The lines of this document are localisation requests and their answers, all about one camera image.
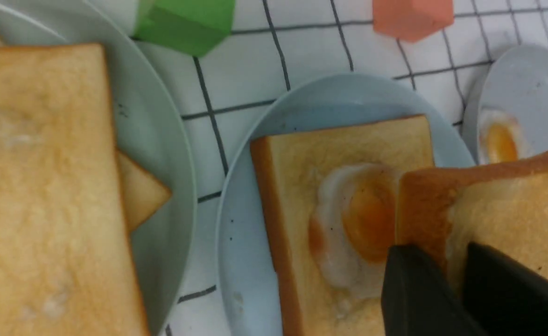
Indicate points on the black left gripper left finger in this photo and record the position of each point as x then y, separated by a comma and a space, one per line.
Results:
416, 299

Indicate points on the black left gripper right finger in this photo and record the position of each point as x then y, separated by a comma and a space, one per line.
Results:
504, 297

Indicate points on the toast slice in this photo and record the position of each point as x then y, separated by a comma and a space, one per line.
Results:
66, 265
504, 205
289, 169
141, 189

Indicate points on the fried egg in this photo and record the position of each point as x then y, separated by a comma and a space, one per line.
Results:
500, 137
353, 226

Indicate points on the light blue plate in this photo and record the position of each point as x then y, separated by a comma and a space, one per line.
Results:
246, 279

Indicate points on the grey plate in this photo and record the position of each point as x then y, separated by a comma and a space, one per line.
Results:
516, 83

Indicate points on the orange-red cube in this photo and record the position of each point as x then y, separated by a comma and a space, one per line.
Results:
411, 20

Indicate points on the white checkered tablecloth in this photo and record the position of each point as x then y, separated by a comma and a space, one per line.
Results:
277, 44

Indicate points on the pale green plate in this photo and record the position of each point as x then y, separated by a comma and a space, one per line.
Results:
150, 131

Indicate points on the green cube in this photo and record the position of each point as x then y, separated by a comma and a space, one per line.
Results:
193, 27

